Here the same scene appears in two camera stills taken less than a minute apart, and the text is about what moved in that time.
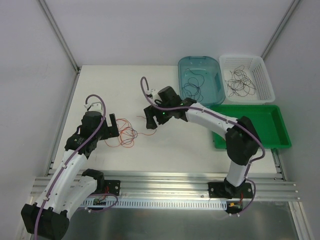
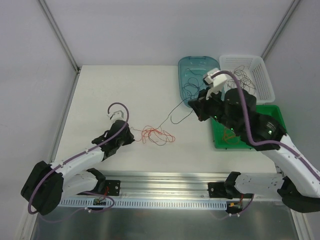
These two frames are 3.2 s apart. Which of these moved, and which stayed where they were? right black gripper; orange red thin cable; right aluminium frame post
Moved: right black gripper; orange red thin cable
Stayed: right aluminium frame post
